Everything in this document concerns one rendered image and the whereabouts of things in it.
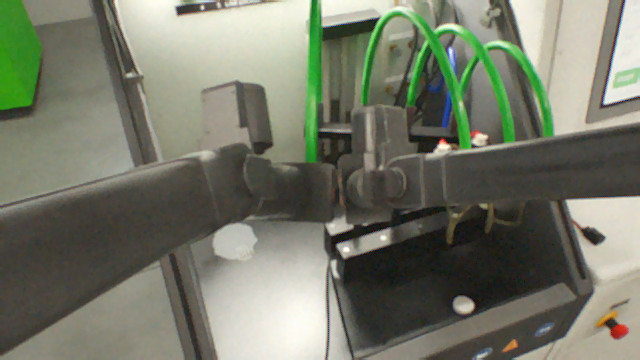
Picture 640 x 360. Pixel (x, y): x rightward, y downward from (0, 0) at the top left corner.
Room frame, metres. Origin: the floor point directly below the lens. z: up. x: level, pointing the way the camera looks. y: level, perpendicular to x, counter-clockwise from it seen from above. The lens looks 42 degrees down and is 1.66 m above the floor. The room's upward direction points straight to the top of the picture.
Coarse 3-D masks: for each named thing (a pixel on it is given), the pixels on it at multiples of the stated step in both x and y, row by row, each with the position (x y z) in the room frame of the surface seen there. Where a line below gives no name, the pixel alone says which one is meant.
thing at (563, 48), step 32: (512, 0) 0.87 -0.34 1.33; (544, 0) 0.80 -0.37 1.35; (576, 0) 0.82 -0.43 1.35; (608, 0) 0.84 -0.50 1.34; (544, 32) 0.79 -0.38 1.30; (576, 32) 0.81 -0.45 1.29; (544, 64) 0.78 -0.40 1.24; (576, 64) 0.80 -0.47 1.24; (576, 96) 0.79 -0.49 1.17; (576, 128) 0.78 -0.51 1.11; (608, 288) 0.52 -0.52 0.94; (576, 320) 0.51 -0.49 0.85; (576, 352) 0.54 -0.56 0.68; (608, 352) 0.59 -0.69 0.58
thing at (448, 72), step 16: (384, 16) 0.74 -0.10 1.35; (400, 16) 0.70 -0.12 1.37; (416, 16) 0.66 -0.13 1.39; (432, 32) 0.63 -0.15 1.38; (368, 48) 0.78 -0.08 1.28; (432, 48) 0.61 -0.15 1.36; (368, 64) 0.78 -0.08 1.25; (448, 64) 0.58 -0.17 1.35; (368, 80) 0.79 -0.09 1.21; (448, 80) 0.56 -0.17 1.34; (464, 112) 0.53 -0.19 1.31; (464, 128) 0.52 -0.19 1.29; (464, 144) 0.51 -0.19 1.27
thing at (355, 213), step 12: (348, 156) 0.54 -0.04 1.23; (348, 168) 0.53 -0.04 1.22; (360, 168) 0.53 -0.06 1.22; (348, 180) 0.51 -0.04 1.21; (348, 192) 0.49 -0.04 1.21; (348, 204) 0.49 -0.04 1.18; (360, 204) 0.45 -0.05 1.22; (348, 216) 0.48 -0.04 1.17; (360, 216) 0.48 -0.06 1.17; (372, 216) 0.48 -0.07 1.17; (384, 216) 0.48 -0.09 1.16
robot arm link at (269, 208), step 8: (256, 144) 0.36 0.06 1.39; (256, 152) 0.36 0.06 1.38; (264, 152) 0.37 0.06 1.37; (272, 168) 0.35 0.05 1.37; (280, 168) 0.36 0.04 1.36; (280, 176) 0.35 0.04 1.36; (280, 184) 0.34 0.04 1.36; (288, 184) 0.35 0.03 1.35; (280, 192) 0.33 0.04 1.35; (288, 192) 0.34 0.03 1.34; (272, 200) 0.32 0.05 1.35; (280, 200) 0.33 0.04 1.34; (264, 208) 0.31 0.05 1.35; (272, 208) 0.32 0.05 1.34; (280, 208) 0.33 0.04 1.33; (256, 216) 0.31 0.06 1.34; (264, 216) 0.32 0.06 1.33
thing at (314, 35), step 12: (312, 0) 0.60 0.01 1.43; (312, 12) 0.58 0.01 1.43; (312, 24) 0.56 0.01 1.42; (312, 36) 0.54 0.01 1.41; (312, 48) 0.52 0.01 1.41; (312, 60) 0.51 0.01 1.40; (312, 72) 0.50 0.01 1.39; (312, 84) 0.48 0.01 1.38; (312, 96) 0.47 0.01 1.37; (312, 108) 0.46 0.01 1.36; (312, 120) 0.45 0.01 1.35; (312, 132) 0.45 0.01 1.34; (312, 144) 0.44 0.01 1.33; (312, 156) 0.43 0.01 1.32
